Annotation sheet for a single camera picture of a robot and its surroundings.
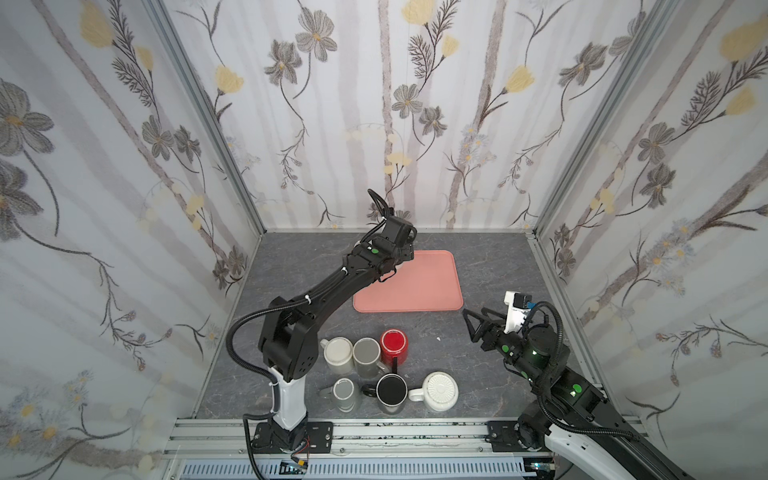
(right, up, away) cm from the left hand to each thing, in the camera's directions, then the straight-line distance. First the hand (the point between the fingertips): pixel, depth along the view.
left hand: (398, 237), depth 88 cm
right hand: (+17, -18, -18) cm, 31 cm away
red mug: (-1, -30, -6) cm, 31 cm away
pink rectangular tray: (+12, -15, +17) cm, 26 cm away
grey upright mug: (-9, -32, -9) cm, 35 cm away
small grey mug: (-14, -40, -16) cm, 45 cm away
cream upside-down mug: (-17, -33, -8) cm, 38 cm away
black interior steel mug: (-2, -40, -14) cm, 42 cm away
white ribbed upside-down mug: (+10, -40, -14) cm, 44 cm away
